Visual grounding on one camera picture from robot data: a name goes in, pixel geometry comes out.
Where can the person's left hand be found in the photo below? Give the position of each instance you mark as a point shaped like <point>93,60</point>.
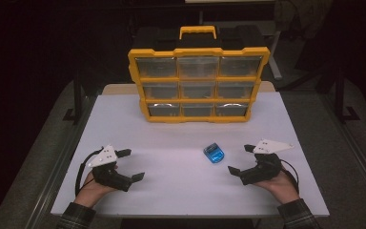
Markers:
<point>90,192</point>

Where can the white stand leg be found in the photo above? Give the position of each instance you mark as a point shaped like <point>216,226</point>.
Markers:
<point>276,63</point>

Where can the black metal stand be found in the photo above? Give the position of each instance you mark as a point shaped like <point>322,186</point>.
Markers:
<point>78,98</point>
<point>340,95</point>

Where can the clear plastic drawer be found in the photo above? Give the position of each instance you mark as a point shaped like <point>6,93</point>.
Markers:
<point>198,68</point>

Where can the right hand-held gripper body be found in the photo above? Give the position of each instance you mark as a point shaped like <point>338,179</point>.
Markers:
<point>263,168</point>

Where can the aluminium rail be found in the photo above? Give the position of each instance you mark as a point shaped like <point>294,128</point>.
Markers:
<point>351,143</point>
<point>62,168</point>

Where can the person's right hand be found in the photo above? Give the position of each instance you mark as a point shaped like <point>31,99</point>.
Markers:
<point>281,187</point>

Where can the set of clear drawers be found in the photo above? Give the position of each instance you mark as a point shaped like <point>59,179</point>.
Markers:
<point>157,67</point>

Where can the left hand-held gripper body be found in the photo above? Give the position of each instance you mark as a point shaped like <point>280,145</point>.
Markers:
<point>108,176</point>

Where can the small blue plastic box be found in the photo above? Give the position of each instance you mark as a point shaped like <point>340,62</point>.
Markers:
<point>214,154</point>

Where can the yellow and black organizer cabinet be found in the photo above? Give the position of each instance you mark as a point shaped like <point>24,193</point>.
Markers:
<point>197,51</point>

